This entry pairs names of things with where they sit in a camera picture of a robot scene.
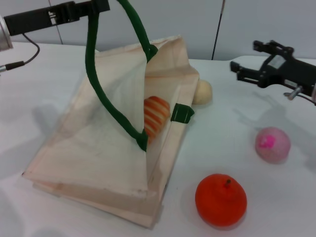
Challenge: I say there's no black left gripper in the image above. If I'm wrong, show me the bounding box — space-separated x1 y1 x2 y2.
3 0 111 37

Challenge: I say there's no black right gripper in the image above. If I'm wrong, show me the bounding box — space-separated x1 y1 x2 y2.
230 39 316 96

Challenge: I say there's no striped orange bread loaf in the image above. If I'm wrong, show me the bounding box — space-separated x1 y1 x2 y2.
143 95 171 145

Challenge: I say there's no white handbag with green handle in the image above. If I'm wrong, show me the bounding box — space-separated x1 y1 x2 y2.
21 0 199 229

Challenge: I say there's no thin dark background pole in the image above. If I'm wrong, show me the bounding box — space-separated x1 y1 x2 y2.
211 0 227 61

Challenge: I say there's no round beige bun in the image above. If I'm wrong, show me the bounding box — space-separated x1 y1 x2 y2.
192 79 213 106

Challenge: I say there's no round pink bun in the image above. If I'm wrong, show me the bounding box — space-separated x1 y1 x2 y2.
255 126 291 164

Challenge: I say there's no orange fruit with stem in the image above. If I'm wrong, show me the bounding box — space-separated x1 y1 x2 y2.
195 173 248 228

